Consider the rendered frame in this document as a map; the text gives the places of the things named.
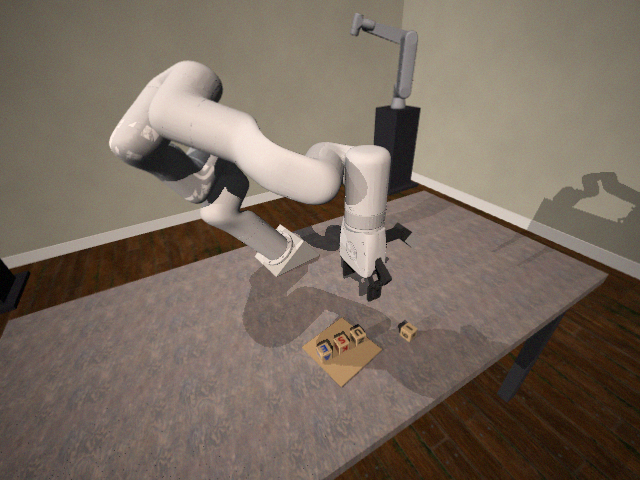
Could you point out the tan flat mat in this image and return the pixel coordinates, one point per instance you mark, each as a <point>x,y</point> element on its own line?
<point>342,367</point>

